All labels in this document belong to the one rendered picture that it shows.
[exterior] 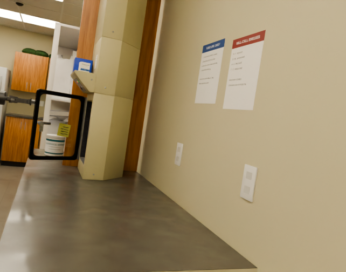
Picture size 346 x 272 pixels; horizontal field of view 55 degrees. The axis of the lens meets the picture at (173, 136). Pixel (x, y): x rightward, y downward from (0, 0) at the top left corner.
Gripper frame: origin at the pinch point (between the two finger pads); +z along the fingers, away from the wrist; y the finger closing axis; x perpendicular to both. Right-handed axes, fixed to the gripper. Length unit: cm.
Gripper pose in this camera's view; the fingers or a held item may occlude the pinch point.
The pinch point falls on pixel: (37, 102)
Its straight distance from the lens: 202.5
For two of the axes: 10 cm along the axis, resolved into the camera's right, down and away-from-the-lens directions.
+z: 9.2, 1.2, 3.7
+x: -1.5, 9.9, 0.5
